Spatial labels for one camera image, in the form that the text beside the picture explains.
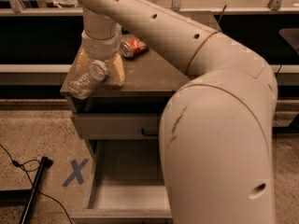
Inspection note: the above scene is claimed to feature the clear plastic water bottle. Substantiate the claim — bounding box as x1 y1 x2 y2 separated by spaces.
67 60 108 100

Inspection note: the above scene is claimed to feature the orange soda can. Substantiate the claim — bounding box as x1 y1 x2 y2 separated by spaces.
120 37 147 59

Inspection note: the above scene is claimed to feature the black antenna rod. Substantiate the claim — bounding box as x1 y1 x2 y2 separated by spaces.
218 5 227 23

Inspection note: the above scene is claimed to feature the blue tape cross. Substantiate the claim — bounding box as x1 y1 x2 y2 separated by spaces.
63 158 89 188

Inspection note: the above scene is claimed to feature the black stand leg left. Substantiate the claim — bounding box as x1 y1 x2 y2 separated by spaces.
19 156 53 224

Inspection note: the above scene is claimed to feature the black cable left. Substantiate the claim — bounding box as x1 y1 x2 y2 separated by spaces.
0 143 74 224

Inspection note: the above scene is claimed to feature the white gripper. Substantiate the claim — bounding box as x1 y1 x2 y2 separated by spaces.
76 32 125 86

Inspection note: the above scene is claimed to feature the grey drawer cabinet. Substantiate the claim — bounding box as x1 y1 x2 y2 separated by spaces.
59 10 222 224

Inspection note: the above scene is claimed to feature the black drawer handle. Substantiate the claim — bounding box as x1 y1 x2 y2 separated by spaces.
141 128 159 137

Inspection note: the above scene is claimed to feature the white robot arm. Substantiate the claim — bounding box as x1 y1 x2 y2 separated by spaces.
78 0 278 224

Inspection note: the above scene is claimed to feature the closed grey top drawer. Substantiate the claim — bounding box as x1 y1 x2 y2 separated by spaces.
71 114 159 140

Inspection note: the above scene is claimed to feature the open grey middle drawer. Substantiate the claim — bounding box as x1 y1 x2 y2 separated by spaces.
70 140 173 224

